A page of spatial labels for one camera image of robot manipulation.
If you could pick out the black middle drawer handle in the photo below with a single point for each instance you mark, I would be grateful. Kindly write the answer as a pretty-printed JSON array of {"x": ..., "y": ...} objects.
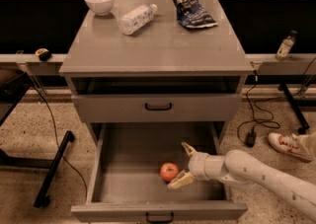
[{"x": 159, "y": 218}]

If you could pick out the red apple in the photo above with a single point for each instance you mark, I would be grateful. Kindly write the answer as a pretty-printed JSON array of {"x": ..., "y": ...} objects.
[{"x": 169, "y": 171}]

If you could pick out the small bottle on ledge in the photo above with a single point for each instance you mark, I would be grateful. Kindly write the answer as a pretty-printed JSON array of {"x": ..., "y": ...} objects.
[{"x": 286, "y": 45}]

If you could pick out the closed top drawer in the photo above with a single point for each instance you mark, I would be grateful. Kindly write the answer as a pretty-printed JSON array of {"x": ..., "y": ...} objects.
[{"x": 130, "y": 108}]

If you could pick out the clear plastic water bottle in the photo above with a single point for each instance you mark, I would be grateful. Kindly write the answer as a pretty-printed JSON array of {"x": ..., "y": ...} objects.
[{"x": 137, "y": 19}]

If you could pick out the black drawer handle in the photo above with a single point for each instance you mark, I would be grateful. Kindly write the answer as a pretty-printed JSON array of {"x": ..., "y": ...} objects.
[
  {"x": 159, "y": 218},
  {"x": 163, "y": 108}
]

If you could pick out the grey drawer cabinet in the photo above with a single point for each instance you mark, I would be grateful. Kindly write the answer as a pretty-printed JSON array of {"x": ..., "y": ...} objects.
[{"x": 162, "y": 58}]

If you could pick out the dark chair at left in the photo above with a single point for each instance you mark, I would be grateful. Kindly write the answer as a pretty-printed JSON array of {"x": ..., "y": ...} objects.
[{"x": 14, "y": 84}]

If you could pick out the black stand leg right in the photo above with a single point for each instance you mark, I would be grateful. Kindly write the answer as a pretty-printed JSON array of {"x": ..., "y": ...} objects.
[{"x": 304, "y": 126}]

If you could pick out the white red sneaker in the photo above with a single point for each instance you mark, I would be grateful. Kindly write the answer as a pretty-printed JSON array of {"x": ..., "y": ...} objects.
[{"x": 302, "y": 147}]

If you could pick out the yellow black tape measure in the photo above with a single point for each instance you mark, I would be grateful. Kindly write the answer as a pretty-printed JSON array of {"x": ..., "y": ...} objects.
[{"x": 43, "y": 54}]

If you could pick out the white bowl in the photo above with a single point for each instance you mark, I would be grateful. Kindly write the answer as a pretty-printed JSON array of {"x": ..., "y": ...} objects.
[{"x": 100, "y": 7}]

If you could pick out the black top drawer handle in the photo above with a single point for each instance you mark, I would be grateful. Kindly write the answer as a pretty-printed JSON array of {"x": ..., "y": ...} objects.
[{"x": 163, "y": 108}]

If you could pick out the blue chip bag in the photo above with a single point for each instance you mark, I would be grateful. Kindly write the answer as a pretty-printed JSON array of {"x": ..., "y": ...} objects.
[{"x": 191, "y": 15}]

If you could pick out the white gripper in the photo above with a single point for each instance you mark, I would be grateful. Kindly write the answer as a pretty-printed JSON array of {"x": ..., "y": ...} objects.
[{"x": 197, "y": 166}]

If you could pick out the black stand leg left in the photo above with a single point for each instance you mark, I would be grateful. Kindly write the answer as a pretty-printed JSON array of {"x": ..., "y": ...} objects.
[{"x": 43, "y": 200}]

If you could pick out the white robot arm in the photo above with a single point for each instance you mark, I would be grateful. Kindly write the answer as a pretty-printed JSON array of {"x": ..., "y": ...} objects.
[{"x": 239, "y": 169}]

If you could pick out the open middle drawer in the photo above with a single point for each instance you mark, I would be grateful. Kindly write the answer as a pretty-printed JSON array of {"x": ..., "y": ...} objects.
[{"x": 126, "y": 183}]

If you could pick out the black stand leg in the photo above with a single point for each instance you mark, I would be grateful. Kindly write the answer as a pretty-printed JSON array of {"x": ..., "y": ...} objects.
[
  {"x": 304, "y": 126},
  {"x": 43, "y": 200}
]

